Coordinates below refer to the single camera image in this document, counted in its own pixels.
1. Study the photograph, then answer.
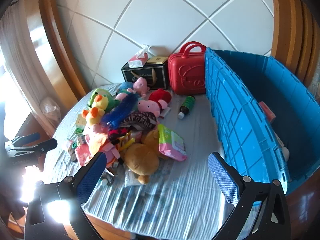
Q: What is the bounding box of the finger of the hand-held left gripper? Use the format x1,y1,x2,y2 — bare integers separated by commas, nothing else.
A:
5,132,41,146
9,138,58,156

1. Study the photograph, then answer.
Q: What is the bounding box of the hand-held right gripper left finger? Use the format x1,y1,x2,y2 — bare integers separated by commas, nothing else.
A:
24,151,108,240

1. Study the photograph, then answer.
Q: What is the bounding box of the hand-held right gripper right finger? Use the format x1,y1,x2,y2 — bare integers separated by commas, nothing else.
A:
207,151,292,240

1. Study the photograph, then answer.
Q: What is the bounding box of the pink tissue pack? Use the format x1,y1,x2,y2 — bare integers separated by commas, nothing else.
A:
75,145,93,167

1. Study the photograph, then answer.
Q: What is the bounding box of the pink pig plush orange dress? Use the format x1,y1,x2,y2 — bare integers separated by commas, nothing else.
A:
86,124,120,167

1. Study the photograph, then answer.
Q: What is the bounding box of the pink green pad packet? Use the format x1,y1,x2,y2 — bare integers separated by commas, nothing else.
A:
157,124,187,161

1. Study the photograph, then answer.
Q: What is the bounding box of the blue plastic storage container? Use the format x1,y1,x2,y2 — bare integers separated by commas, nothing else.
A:
204,49,320,197

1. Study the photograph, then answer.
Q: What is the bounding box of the blue feather duster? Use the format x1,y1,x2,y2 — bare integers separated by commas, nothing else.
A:
101,94,138,128

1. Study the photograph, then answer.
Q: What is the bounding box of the dark wooden cabinet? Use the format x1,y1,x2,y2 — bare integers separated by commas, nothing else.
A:
16,112,53,140

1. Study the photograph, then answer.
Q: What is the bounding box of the small pink white packet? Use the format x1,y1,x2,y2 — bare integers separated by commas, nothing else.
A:
62,140,77,153

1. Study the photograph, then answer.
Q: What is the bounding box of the clear plastic bag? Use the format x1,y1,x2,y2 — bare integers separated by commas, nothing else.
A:
40,96,62,122

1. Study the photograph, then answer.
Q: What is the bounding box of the clear plastic packet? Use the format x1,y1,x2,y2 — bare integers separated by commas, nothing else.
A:
124,170,143,187

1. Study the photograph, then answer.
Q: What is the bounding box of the black red star cloth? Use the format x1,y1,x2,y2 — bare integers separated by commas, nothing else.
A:
107,126,133,142

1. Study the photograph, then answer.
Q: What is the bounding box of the brown bear plush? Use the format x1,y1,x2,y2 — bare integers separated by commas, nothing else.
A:
124,130,165,184

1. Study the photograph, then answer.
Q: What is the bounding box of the yellow toy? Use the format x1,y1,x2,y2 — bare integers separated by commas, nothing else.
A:
117,132,143,150

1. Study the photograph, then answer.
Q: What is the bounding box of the yellow duck plush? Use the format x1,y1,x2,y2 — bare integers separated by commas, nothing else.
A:
82,97,105,125

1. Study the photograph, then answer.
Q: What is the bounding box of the white curtain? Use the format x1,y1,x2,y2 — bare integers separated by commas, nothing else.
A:
0,2,35,140

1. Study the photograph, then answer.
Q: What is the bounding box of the black lettered cap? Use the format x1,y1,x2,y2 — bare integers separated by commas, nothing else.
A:
117,112,157,130

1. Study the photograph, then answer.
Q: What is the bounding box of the green bird plush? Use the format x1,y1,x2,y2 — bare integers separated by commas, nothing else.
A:
89,88,120,110

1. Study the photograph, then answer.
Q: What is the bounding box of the pink red tissue box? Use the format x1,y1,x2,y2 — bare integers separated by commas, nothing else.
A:
259,101,276,123

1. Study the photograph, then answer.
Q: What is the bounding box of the green glass bottle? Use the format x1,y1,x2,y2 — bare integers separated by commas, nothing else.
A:
177,95,196,120

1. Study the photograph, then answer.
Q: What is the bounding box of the white red small box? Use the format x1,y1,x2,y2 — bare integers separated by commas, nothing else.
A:
159,106,172,119

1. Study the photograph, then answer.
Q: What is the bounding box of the pink pig plush red dress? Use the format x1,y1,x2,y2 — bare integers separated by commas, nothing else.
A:
137,89,173,115

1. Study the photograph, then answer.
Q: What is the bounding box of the pink pig plush blue shirt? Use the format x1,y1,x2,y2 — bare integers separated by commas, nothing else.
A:
115,77,150,102

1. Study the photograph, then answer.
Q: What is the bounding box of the red small suitcase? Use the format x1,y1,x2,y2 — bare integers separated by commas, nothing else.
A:
167,41,207,95

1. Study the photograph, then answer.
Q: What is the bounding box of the black gift box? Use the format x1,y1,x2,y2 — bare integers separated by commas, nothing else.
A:
121,61,169,90

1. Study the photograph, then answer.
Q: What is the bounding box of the red white tissue box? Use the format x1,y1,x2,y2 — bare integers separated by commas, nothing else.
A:
128,44,153,68

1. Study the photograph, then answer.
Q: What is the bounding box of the gold flat box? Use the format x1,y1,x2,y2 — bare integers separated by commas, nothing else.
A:
146,56,168,65

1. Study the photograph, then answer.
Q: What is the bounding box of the wooden door frame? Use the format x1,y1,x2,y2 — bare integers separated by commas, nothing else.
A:
37,0,93,100
270,0,320,85

